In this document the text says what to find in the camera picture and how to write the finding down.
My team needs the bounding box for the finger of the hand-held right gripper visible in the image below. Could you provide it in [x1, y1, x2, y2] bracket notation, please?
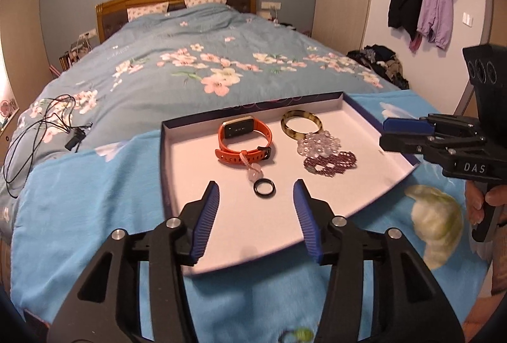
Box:
[379, 131, 488, 169]
[382, 113, 483, 138]

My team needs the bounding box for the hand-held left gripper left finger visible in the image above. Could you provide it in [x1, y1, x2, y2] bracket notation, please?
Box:
[47, 181, 220, 343]

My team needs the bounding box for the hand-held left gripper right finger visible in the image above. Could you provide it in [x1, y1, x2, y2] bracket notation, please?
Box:
[292, 179, 465, 343]

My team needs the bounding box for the navy blue tray box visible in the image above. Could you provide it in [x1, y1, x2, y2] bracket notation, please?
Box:
[160, 91, 420, 278]

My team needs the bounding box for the black ring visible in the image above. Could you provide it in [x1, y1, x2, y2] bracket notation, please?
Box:
[253, 179, 277, 198]

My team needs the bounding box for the orange smartwatch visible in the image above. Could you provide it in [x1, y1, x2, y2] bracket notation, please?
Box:
[215, 117, 274, 166]

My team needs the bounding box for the purple bead bracelet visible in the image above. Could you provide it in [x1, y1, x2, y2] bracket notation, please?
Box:
[303, 151, 358, 179]

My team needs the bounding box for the pink bead tassel charm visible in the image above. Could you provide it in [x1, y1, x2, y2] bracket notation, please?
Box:
[240, 151, 264, 182]

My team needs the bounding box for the clear crystal bead bracelet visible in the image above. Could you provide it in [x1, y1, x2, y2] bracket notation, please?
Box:
[297, 130, 341, 158]

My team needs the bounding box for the tortoiseshell bangle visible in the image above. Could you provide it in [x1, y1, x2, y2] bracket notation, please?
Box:
[280, 110, 323, 138]

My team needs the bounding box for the green bead hair tie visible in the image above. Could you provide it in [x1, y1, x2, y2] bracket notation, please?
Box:
[278, 327, 315, 343]

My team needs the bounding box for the person's right forearm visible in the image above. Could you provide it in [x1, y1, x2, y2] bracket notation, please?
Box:
[490, 238, 507, 298]

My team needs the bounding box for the person's right hand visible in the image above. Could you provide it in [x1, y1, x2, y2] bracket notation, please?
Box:
[465, 181, 507, 228]

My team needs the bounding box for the dark clothes pile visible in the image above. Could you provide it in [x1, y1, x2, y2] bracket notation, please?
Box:
[346, 45, 410, 90]

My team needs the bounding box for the brown door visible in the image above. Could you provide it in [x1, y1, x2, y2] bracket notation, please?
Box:
[484, 0, 507, 47]

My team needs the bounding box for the bright blue floral blanket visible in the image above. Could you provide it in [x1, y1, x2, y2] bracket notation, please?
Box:
[10, 92, 494, 343]

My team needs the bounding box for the purple jacket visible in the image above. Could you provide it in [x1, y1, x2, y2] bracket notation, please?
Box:
[409, 0, 455, 53]

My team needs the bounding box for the black jacket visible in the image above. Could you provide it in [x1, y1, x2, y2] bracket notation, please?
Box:
[387, 0, 426, 42]

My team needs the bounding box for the bedside table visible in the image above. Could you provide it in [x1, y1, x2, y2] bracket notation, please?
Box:
[257, 10, 313, 37]

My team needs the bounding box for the bed with floral duvet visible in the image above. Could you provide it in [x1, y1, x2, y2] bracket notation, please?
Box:
[0, 3, 401, 237]

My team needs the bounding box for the bedside clutter of bottles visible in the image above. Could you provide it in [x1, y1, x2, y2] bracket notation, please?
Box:
[48, 38, 93, 76]

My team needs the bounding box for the pink desk fan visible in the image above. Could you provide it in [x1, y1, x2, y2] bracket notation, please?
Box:
[0, 98, 20, 130]

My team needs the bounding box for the beige wardrobe beside window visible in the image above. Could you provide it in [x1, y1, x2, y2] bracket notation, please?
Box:
[0, 0, 52, 98]

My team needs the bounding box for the black cable with adapter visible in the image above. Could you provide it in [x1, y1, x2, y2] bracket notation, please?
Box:
[2, 94, 93, 198]

